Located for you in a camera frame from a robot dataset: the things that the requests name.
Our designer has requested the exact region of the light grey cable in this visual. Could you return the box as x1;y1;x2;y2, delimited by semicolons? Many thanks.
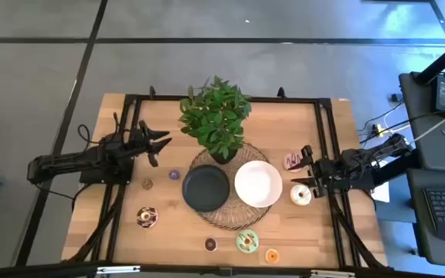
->
411;104;445;144

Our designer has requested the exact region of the mint green frosted donut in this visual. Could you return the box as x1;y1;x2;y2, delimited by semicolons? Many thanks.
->
235;229;260;254

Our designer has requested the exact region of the black diagonal stand pole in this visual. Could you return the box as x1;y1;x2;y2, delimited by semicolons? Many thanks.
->
413;32;445;85

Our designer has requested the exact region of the green plant in black pot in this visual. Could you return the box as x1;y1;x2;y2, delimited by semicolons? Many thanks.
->
178;75;253;166

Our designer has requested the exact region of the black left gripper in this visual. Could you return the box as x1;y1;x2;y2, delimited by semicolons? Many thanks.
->
124;120;172;168

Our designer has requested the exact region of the silver metal bracket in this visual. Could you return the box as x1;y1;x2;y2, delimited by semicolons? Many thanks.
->
96;265;141;276
310;270;357;278

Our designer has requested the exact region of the black support bar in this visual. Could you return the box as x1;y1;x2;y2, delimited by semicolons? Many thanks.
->
371;149;420;187

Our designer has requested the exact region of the white paper sheet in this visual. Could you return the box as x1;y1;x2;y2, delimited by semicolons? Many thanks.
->
369;180;391;204

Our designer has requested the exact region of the black round plate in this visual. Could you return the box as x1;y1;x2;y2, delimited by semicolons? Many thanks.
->
181;164;231;213

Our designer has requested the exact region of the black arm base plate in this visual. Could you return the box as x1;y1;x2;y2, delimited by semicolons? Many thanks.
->
79;154;134;185

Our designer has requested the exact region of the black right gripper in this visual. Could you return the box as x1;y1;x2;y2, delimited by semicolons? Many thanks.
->
287;145;343;198

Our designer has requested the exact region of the white round plate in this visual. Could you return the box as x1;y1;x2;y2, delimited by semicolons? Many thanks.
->
233;160;284;209

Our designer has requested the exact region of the white donut with blue drizzle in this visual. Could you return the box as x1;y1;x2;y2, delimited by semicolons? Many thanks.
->
289;184;312;207

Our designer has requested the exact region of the round woven straw placemat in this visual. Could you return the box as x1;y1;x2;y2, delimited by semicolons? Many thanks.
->
189;142;273;232

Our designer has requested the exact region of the chocolate donut with pink drizzle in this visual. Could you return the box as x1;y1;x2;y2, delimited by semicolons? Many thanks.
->
136;206;159;229

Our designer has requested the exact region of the mini donut with chocolate frosting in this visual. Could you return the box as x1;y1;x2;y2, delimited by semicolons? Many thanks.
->
203;236;219;253

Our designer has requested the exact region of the mini donut with orange frosting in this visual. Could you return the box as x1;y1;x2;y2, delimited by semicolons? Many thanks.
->
264;248;280;265

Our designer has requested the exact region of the grey side desk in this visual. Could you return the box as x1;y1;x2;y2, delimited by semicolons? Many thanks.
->
399;71;445;173
406;168;445;268

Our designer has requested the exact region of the long black crossbeam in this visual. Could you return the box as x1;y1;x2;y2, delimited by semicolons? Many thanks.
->
0;260;445;278

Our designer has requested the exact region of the pink donut with dark drizzle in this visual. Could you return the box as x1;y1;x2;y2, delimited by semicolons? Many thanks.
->
283;151;304;174

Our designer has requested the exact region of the black aluminium table frame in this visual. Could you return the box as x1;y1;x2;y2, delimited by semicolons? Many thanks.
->
62;85;393;271

